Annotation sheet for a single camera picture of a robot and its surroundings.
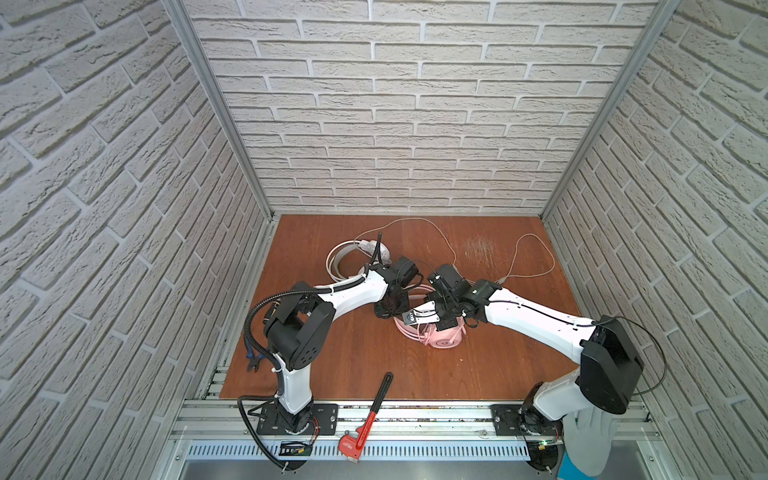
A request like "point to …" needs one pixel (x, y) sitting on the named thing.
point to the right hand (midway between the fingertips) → (429, 304)
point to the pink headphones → (428, 334)
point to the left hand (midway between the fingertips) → (403, 309)
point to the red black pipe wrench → (352, 447)
